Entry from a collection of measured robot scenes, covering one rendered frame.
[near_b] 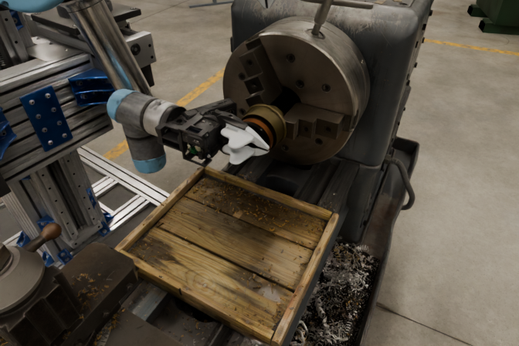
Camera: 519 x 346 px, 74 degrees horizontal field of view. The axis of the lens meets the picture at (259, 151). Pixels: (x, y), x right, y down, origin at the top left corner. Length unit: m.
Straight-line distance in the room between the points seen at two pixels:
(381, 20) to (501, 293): 1.50
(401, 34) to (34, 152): 1.00
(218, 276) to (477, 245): 1.66
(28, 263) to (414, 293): 1.61
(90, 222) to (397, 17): 1.32
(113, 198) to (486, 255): 1.89
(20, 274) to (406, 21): 0.76
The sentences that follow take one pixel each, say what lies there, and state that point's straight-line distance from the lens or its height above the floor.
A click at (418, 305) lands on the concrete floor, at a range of 1.80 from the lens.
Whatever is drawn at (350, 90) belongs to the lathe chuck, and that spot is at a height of 1.15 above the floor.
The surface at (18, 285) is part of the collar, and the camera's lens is 0.45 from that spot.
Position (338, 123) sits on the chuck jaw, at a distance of 0.69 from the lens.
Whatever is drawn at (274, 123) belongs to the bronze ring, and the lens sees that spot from 0.65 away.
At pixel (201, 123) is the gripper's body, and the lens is 0.65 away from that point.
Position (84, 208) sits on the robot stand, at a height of 0.46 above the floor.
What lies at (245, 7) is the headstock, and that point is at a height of 1.22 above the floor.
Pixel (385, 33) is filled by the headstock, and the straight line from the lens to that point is 0.81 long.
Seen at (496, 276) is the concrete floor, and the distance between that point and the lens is 2.06.
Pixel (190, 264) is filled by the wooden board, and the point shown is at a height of 0.89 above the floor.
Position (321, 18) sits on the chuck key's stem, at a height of 1.27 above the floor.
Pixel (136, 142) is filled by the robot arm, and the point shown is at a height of 1.02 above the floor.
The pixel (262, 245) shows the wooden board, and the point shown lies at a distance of 0.72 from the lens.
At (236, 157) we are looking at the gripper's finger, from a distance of 0.64.
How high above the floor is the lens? 1.46
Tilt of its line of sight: 38 degrees down
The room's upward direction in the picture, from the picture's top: straight up
